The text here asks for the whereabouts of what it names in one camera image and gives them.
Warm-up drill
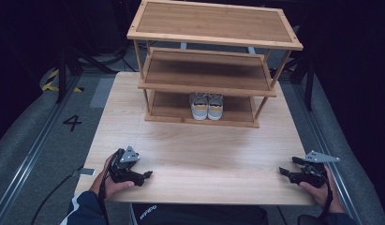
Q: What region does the black cable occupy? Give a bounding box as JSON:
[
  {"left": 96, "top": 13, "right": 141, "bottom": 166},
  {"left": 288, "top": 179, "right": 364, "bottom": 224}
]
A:
[{"left": 30, "top": 170, "right": 85, "bottom": 225}]

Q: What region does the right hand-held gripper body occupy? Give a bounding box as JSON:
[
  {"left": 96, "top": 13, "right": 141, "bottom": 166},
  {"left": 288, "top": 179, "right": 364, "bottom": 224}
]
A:
[{"left": 289, "top": 150, "right": 340, "bottom": 189}]

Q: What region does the wooden shoe rack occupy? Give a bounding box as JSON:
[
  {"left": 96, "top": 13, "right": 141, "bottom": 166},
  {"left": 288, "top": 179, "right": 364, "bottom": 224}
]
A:
[{"left": 126, "top": 0, "right": 304, "bottom": 128}]

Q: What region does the black metal stand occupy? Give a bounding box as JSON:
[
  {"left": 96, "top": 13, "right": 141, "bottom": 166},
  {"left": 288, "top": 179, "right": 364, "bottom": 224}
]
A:
[
  {"left": 53, "top": 31, "right": 126, "bottom": 105},
  {"left": 288, "top": 46, "right": 317, "bottom": 113}
]

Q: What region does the person's right hand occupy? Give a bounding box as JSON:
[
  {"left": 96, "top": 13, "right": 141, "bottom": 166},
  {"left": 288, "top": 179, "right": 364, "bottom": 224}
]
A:
[{"left": 298, "top": 165, "right": 346, "bottom": 214}]

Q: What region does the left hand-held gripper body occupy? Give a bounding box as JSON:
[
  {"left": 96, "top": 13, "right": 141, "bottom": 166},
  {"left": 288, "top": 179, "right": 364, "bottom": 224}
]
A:
[{"left": 108, "top": 145, "right": 145, "bottom": 186}]

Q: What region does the metal floor rail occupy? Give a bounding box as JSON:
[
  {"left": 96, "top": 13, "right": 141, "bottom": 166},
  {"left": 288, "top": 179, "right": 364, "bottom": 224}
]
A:
[
  {"left": 0, "top": 74, "right": 83, "bottom": 219},
  {"left": 292, "top": 83, "right": 364, "bottom": 225}
]

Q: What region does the person's dark clothing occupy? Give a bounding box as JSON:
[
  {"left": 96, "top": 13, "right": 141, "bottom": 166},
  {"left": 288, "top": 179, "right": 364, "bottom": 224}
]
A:
[{"left": 132, "top": 203, "right": 270, "bottom": 225}]

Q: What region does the grey white sneaker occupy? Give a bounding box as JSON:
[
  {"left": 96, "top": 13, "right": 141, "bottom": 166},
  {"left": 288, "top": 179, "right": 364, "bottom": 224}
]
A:
[
  {"left": 207, "top": 93, "right": 224, "bottom": 121},
  {"left": 188, "top": 92, "right": 209, "bottom": 121}
]

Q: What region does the black gripper strap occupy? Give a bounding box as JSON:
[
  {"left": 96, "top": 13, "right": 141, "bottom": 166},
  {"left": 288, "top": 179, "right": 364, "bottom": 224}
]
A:
[
  {"left": 98, "top": 156, "right": 114, "bottom": 225},
  {"left": 318, "top": 170, "right": 335, "bottom": 219}
]

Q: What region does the person's left hand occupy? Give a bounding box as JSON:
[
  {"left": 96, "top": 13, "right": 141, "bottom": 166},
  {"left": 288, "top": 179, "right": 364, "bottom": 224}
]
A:
[{"left": 89, "top": 154, "right": 136, "bottom": 201}]

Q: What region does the yellow black hazard tape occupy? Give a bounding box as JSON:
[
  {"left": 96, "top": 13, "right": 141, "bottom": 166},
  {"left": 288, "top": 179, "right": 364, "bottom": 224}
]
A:
[{"left": 41, "top": 68, "right": 85, "bottom": 94}]

